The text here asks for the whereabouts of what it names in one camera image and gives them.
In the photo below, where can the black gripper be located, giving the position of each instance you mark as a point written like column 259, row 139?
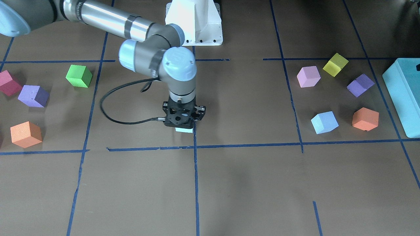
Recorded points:
column 200, row 112

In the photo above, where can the light blue foam block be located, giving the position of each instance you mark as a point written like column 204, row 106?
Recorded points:
column 184, row 130
column 324, row 122

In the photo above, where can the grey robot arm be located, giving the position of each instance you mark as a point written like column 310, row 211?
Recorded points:
column 149, row 48

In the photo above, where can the green foam block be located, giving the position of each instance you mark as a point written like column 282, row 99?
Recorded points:
column 79, row 76

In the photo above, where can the pink foam block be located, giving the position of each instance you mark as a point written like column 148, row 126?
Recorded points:
column 308, row 76

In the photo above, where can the purple foam block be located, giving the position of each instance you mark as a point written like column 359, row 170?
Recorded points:
column 360, row 85
column 33, row 96

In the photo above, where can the orange foam block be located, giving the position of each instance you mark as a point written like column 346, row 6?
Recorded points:
column 26, row 134
column 365, row 119

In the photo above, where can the yellow foam block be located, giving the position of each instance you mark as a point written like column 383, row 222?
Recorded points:
column 335, row 64

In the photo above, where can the dark red foam block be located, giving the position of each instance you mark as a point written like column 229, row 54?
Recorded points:
column 9, row 85

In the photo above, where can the teal plastic bin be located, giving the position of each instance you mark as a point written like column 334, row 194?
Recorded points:
column 402, row 80

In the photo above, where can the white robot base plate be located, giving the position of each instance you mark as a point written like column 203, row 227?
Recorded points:
column 200, row 21

